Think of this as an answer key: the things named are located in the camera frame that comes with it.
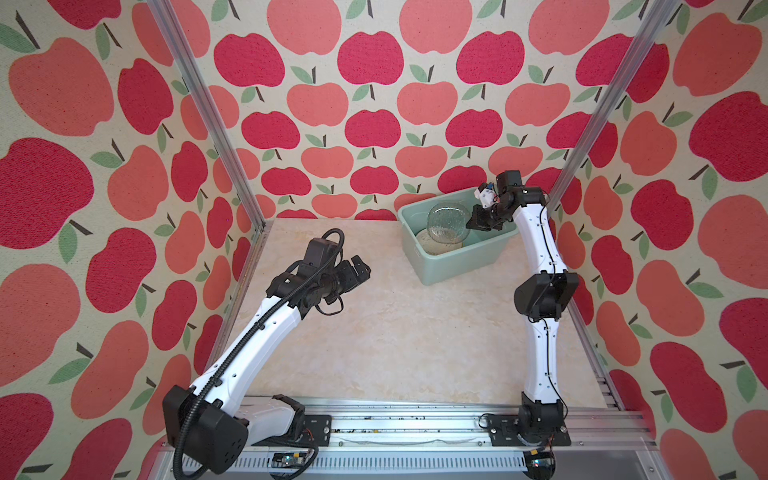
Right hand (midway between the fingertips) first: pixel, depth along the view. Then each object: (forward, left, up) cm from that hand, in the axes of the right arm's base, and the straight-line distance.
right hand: (474, 224), depth 96 cm
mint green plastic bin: (-14, +14, -7) cm, 21 cm away
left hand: (-28, +31, +5) cm, 42 cm away
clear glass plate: (-1, +8, -3) cm, 9 cm away
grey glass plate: (+4, +8, +1) cm, 10 cm away
